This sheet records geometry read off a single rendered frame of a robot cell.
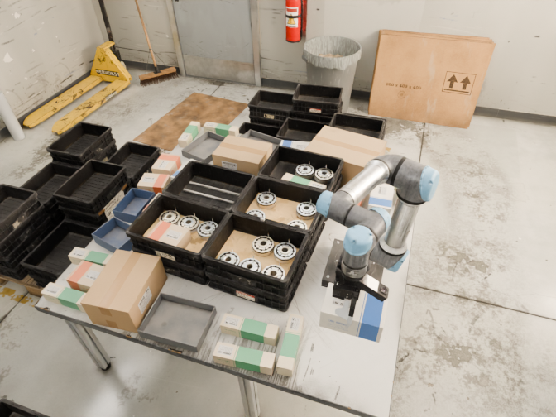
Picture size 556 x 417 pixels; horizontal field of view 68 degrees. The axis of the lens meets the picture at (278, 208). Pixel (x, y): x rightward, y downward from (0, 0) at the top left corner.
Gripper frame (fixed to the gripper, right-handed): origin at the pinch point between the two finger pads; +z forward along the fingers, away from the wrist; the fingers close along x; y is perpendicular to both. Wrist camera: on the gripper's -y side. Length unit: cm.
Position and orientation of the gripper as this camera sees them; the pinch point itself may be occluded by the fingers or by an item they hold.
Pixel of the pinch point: (353, 309)
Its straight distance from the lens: 140.8
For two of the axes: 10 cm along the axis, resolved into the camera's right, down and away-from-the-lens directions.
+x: -3.2, 6.6, -6.9
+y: -9.5, -2.0, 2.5
